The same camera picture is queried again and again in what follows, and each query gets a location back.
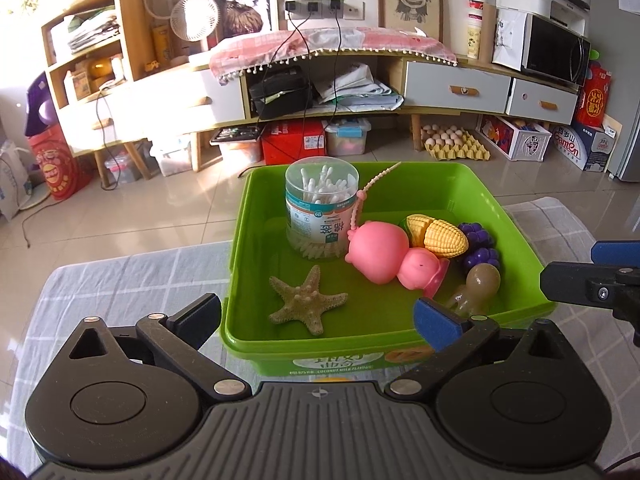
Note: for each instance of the raccoon poster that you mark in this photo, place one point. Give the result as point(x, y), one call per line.
point(245, 7)

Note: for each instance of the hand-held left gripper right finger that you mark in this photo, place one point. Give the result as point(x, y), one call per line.
point(440, 328)

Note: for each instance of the wooden shelf cabinet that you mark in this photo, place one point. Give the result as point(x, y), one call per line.
point(130, 35)

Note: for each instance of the white plastic bag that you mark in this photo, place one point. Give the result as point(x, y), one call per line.
point(12, 180)

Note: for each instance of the clear cotton swab jar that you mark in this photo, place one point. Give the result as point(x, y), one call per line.
point(320, 210)

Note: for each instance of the purple toy grapes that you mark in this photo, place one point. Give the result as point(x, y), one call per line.
point(482, 255)

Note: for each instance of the white printed crate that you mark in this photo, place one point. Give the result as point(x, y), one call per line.
point(517, 140)

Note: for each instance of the clear storage bin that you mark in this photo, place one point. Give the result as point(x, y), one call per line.
point(122, 170)
point(172, 157)

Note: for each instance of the pile of papers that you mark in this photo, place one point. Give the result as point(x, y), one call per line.
point(360, 87)

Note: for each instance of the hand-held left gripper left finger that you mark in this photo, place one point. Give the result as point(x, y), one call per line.
point(200, 321)

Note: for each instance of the brown toy octopus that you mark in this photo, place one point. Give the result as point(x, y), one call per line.
point(477, 285)

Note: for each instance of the yellow box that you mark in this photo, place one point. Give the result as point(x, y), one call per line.
point(162, 45)

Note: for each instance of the black tool tray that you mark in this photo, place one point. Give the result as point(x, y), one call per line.
point(237, 135)

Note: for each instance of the black microwave oven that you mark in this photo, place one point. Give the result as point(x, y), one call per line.
point(555, 52)

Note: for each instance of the green plastic box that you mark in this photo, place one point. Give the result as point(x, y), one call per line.
point(370, 320)

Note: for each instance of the grey refrigerator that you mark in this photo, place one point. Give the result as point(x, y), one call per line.
point(631, 110)

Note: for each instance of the storage bin with pink contents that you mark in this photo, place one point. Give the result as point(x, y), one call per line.
point(347, 137)

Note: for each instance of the pink fringed cloth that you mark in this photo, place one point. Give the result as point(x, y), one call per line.
point(350, 42)

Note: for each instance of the small grey drawer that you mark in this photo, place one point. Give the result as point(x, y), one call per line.
point(542, 102)

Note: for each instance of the wall power outlets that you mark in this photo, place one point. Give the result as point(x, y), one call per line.
point(322, 9)

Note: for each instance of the white noodle carton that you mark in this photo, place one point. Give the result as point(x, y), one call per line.
point(582, 147)

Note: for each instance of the white box with drawing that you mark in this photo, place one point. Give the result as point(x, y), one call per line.
point(510, 37)

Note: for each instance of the tall paper cup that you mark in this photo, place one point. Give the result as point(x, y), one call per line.
point(476, 25)

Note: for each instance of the purple plastic toy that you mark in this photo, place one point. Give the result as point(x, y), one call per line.
point(40, 105)

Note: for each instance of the egg tray with eggs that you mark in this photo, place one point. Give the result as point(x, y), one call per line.
point(455, 142)

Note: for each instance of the red printed bag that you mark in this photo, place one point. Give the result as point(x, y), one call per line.
point(57, 165)

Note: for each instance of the stack of papers on shelf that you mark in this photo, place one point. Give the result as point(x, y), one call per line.
point(92, 32)

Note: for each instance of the yellow toy corn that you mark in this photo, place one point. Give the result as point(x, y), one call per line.
point(442, 235)

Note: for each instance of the wooden TV cabinet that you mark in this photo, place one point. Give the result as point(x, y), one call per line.
point(390, 85)

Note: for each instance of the beige starfish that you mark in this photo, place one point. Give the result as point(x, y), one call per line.
point(302, 302)

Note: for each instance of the grey checked tablecloth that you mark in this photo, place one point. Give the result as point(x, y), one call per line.
point(125, 280)

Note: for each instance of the black bag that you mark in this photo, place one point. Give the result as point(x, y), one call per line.
point(280, 90)

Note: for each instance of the wide grey drawer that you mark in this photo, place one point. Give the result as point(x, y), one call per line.
point(457, 87)

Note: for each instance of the red gift box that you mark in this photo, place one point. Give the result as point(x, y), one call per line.
point(595, 95)

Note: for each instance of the red cardboard box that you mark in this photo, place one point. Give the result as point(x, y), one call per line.
point(295, 142)

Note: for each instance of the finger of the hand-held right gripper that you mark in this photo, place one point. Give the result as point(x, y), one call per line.
point(570, 282)
point(617, 252)

